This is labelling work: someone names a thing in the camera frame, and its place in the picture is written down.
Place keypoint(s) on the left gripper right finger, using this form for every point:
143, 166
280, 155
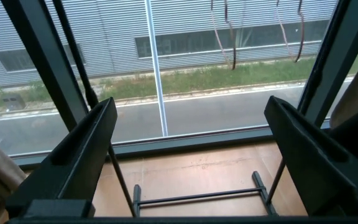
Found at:
319, 168

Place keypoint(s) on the black clothes rack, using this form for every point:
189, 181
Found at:
137, 202

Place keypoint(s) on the window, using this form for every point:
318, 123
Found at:
47, 62

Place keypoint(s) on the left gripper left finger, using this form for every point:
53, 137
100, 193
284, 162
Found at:
82, 168

